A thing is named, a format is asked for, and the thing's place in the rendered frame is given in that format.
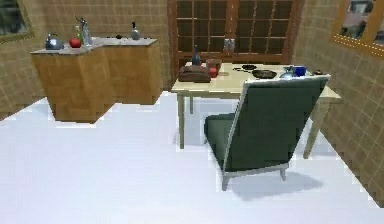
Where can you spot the beige dining table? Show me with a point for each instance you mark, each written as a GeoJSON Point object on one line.
{"type": "Point", "coordinates": [213, 87]}

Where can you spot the dark brown bread loaf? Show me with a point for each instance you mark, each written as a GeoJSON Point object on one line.
{"type": "Point", "coordinates": [194, 74]}

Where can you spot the red tomato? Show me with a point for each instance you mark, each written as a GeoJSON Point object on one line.
{"type": "Point", "coordinates": [213, 72]}

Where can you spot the brown bowl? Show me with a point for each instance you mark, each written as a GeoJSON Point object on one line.
{"type": "Point", "coordinates": [213, 63]}

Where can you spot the dark blue bottle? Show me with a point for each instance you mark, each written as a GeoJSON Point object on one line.
{"type": "Point", "coordinates": [196, 57]}

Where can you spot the small black pan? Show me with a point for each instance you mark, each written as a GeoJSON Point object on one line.
{"type": "Point", "coordinates": [248, 67]}

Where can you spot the grey salt shaker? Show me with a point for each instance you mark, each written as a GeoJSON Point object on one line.
{"type": "Point", "coordinates": [228, 44]}

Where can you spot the green armchair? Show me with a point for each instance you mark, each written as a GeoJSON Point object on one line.
{"type": "Point", "coordinates": [270, 126]}

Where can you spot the black frying pan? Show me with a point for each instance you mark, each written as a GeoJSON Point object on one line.
{"type": "Point", "coordinates": [264, 73]}

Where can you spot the brown wooden lattice door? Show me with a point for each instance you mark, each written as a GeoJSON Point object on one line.
{"type": "Point", "coordinates": [233, 30]}

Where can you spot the wooden kitchen counter cabinet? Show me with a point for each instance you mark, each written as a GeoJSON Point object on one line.
{"type": "Point", "coordinates": [96, 76]}

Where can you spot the blue mug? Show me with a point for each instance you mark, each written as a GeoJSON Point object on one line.
{"type": "Point", "coordinates": [300, 70]}

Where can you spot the small black object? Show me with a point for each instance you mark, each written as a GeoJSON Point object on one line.
{"type": "Point", "coordinates": [317, 72]}

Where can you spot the red apple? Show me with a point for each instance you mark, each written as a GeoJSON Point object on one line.
{"type": "Point", "coordinates": [75, 42]}

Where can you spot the silver kettle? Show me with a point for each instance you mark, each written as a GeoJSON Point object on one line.
{"type": "Point", "coordinates": [53, 43]}

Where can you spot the wood framed window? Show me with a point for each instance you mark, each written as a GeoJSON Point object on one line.
{"type": "Point", "coordinates": [361, 23]}
{"type": "Point", "coordinates": [11, 20]}

